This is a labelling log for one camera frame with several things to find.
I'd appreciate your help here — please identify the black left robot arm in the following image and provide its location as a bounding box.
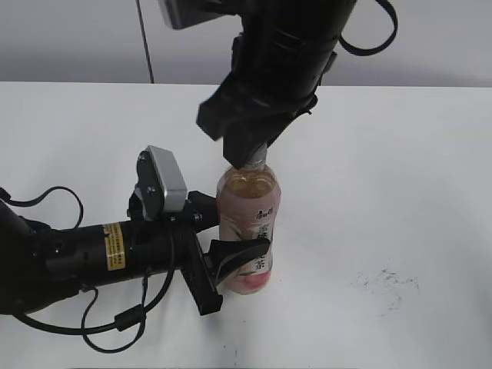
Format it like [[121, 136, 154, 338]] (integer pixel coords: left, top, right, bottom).
[[1, 191, 271, 315]]

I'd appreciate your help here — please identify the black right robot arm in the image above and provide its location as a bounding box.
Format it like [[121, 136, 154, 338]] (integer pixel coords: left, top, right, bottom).
[[197, 1, 355, 169]]

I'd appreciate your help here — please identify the peach oolong tea bottle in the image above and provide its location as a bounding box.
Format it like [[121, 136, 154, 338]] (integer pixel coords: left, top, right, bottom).
[[217, 160, 281, 294]]

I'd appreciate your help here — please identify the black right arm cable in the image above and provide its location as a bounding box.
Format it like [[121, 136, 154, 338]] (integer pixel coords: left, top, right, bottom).
[[337, 0, 398, 55]]

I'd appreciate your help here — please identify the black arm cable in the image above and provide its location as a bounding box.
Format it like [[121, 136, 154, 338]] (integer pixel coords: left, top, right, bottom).
[[337, 0, 398, 55], [0, 186, 178, 354]]

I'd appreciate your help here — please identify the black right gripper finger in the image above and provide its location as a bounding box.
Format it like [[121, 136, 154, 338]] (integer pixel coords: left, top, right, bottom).
[[223, 124, 265, 168]]

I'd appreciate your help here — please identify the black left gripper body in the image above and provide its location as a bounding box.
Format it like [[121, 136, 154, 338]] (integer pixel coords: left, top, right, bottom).
[[126, 184, 224, 317]]

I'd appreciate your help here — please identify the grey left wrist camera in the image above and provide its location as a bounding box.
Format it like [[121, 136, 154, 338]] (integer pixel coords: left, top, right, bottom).
[[134, 145, 188, 221]]

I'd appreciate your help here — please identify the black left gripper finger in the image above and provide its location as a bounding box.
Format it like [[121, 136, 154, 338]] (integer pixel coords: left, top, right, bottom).
[[185, 191, 218, 233], [208, 238, 271, 286]]

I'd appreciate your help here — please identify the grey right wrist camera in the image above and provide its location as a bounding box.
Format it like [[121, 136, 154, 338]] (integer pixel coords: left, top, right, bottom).
[[158, 0, 243, 30]]

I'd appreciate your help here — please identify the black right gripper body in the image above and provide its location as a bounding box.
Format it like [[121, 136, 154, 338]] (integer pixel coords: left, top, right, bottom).
[[196, 70, 318, 145]]

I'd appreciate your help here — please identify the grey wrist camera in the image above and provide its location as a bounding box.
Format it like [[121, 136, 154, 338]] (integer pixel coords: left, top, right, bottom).
[[134, 145, 188, 221], [158, 0, 243, 30]]

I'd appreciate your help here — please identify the white bottle cap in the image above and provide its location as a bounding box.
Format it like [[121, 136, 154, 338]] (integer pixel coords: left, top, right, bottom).
[[248, 143, 268, 166]]

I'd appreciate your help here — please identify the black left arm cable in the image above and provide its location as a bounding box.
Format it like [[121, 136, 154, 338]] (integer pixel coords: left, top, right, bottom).
[[0, 186, 178, 354]]

